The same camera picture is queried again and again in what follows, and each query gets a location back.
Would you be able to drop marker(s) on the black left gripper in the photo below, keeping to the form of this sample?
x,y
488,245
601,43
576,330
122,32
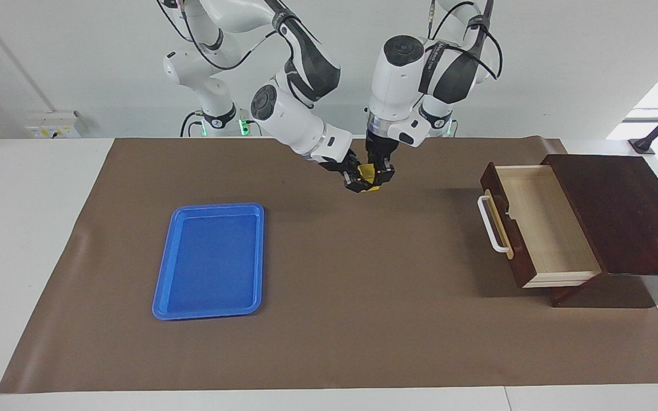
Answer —
x,y
379,151

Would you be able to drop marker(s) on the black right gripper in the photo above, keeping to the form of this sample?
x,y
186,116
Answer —
x,y
343,164

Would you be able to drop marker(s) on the yellow cube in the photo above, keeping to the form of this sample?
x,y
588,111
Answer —
x,y
368,173

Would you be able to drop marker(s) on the dark wooden drawer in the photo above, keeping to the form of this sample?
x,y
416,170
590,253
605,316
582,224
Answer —
x,y
552,228

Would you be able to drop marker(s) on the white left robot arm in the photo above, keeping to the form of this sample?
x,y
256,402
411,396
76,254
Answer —
x,y
397,80

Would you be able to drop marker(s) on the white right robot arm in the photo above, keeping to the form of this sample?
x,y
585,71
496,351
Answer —
x,y
289,117

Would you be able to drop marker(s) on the dark wooden drawer cabinet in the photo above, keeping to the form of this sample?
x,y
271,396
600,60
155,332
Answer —
x,y
620,217

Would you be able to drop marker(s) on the brown table mat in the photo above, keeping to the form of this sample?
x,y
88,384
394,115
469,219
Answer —
x,y
363,297

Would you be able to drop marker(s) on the blue plastic tray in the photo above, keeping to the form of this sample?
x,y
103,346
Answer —
x,y
209,262

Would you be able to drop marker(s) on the white wall power socket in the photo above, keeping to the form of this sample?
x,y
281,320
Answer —
x,y
52,125

